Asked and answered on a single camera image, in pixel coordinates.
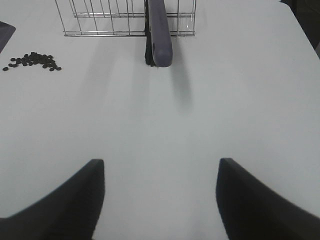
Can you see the purple hand brush black bristles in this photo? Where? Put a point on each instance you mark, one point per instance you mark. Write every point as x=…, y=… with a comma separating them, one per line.
x=158, y=50

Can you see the pile of coffee beans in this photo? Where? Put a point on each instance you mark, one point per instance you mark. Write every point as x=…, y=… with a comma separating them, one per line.
x=46, y=61

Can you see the purple plastic dustpan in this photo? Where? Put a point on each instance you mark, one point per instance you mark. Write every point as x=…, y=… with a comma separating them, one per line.
x=6, y=32

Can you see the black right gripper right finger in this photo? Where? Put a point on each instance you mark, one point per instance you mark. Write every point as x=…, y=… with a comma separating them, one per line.
x=252, y=211

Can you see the chrome wire dish rack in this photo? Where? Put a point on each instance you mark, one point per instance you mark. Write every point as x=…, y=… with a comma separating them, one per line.
x=121, y=18

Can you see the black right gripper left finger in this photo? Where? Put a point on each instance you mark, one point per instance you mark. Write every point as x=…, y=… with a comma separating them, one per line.
x=70, y=212

